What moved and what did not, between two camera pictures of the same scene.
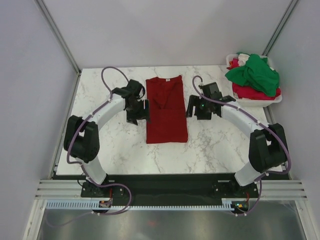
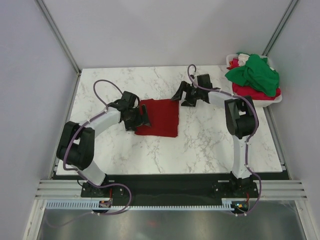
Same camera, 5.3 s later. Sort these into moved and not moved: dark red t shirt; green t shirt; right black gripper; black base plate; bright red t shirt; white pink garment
Moved: right black gripper; dark red t shirt
Not moved: green t shirt; bright red t shirt; black base plate; white pink garment
